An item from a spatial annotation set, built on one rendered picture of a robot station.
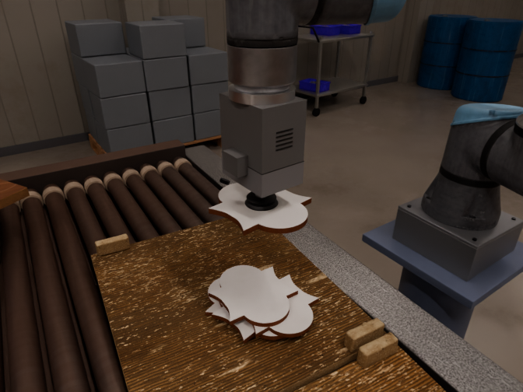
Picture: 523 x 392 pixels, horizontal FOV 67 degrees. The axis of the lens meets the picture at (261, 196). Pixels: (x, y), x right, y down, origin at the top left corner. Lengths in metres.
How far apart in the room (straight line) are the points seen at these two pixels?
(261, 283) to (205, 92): 3.00
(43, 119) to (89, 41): 1.00
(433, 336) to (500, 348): 1.41
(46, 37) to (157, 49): 1.14
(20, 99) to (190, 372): 3.73
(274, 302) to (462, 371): 0.27
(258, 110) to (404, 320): 0.42
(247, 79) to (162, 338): 0.38
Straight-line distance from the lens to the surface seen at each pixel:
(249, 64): 0.42
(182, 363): 0.59
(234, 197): 0.53
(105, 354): 0.65
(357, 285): 0.73
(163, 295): 0.68
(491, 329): 2.16
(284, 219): 0.48
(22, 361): 0.68
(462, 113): 0.84
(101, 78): 3.22
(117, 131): 3.34
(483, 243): 0.86
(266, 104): 0.43
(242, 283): 0.64
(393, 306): 0.71
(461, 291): 0.86
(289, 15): 0.43
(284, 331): 0.58
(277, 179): 0.46
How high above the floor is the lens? 1.39
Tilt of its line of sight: 28 degrees down
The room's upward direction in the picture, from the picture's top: straight up
